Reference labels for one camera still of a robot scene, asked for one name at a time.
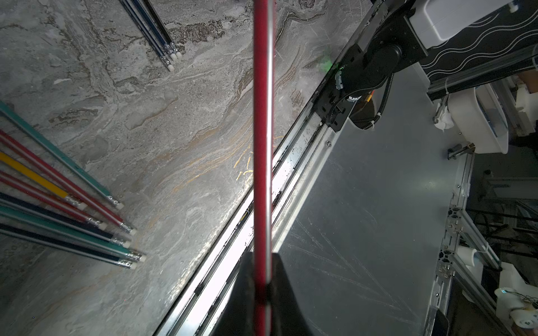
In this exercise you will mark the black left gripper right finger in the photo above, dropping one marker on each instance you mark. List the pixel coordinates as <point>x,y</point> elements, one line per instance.
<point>286,315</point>

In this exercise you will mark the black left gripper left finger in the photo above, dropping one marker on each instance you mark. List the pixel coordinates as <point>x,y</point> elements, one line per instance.
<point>237,317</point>

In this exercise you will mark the dark blue pencil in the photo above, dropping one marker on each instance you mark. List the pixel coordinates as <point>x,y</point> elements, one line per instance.
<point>138,20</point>

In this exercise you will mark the black pencil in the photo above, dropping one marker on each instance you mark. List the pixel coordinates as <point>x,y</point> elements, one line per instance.
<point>163,30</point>

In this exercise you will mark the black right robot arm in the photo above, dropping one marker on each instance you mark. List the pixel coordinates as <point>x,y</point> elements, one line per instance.
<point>457,44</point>

